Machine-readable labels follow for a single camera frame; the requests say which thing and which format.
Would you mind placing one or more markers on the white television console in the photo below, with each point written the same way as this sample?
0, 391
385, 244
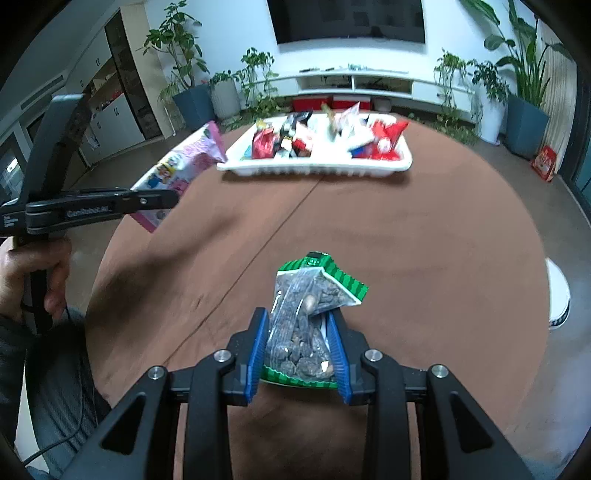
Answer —
429, 90

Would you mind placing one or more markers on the large broad-leaf plant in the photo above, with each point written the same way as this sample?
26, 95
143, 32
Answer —
526, 60

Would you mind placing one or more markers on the black snack packet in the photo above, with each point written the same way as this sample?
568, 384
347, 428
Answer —
291, 129

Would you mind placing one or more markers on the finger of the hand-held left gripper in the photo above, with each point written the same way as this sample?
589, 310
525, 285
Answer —
152, 201

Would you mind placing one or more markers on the person's leg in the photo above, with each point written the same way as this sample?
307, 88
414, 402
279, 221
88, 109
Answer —
60, 392

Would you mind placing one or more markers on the red chocolate ball packet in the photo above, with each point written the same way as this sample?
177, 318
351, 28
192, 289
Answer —
388, 138

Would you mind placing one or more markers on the person's left hand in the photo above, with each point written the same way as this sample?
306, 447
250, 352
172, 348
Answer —
57, 277

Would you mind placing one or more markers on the trailing pothos plant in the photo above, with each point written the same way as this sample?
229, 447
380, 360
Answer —
258, 87

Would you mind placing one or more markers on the white plastic tray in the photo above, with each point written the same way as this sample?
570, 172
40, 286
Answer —
323, 168

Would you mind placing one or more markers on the white storage cabinet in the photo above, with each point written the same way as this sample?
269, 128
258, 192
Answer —
115, 120

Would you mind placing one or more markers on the green dried fruit packet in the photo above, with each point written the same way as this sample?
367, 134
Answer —
300, 318

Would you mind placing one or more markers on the tall leafy plant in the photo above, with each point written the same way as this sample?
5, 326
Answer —
178, 41

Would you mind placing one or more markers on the small red snack packet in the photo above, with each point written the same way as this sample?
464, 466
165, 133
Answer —
264, 144

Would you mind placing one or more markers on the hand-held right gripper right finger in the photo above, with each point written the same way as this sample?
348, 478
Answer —
340, 364

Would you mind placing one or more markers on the dark display cabinet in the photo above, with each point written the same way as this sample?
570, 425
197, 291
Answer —
134, 78

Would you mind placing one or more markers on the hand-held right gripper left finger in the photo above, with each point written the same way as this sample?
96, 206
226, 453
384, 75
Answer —
256, 364

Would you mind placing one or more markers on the small white pot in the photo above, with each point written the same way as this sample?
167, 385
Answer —
381, 104

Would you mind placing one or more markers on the white plant pot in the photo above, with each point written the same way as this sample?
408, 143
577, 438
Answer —
491, 120

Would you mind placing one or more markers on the white snack bag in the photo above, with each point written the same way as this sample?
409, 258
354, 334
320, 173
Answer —
321, 134

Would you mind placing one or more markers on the bushy green plant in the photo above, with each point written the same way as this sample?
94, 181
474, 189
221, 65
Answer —
489, 81

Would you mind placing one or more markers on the blue plant pot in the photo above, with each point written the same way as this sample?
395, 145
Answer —
526, 124
194, 108

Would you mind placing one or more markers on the pink snack packet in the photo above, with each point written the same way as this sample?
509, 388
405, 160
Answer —
194, 157

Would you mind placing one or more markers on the trailing vine plant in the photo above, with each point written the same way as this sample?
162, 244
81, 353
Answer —
450, 92

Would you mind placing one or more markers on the grey ribbed plant pot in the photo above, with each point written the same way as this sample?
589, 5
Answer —
226, 99

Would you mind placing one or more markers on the red storage box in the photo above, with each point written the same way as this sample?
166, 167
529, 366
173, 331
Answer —
344, 99
309, 101

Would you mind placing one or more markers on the red gift bag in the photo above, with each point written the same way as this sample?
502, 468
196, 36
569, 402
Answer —
545, 164

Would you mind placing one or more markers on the orange snack packet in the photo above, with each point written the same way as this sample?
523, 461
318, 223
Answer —
328, 117

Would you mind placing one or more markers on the small green plant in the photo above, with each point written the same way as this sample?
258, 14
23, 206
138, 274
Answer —
224, 77

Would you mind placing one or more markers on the black television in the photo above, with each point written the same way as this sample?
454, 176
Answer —
346, 21

